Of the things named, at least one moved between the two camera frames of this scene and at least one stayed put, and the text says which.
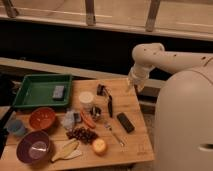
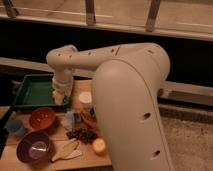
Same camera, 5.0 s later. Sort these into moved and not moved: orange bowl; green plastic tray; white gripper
Moved: white gripper
Not moved: green plastic tray; orange bowl
